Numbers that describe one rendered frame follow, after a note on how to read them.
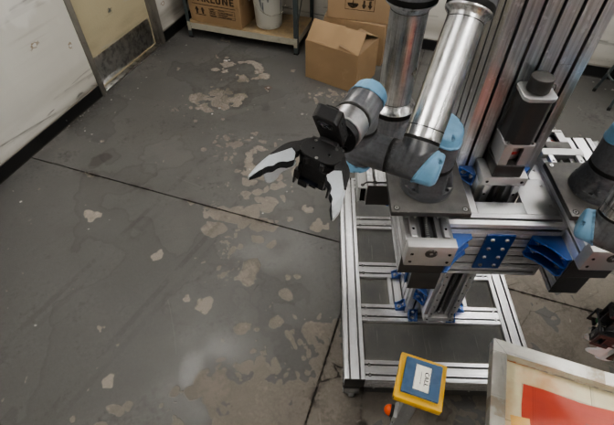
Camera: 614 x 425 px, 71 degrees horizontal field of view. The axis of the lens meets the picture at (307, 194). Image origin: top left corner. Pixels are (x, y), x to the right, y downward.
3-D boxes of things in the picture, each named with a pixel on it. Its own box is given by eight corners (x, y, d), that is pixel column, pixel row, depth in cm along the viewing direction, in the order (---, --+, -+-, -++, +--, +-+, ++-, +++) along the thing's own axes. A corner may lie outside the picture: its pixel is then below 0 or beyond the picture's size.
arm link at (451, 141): (448, 179, 114) (461, 140, 104) (399, 164, 118) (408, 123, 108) (460, 153, 121) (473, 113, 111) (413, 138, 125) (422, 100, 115)
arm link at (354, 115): (373, 113, 79) (333, 96, 81) (363, 127, 76) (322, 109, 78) (364, 143, 85) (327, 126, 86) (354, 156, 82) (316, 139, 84)
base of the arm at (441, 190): (396, 165, 132) (402, 141, 125) (446, 166, 132) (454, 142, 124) (403, 202, 122) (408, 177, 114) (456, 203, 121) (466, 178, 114)
